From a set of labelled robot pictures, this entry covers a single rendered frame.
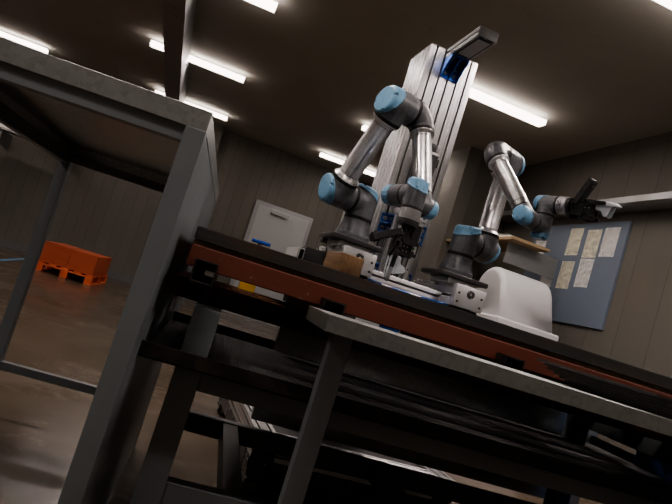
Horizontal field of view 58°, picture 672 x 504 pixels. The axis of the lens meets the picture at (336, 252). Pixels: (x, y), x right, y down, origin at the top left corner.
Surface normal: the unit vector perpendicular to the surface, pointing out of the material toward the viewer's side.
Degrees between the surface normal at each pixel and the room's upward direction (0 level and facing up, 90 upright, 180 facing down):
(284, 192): 90
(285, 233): 90
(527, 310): 71
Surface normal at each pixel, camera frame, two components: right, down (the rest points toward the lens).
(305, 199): 0.26, 0.00
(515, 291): 0.34, -0.30
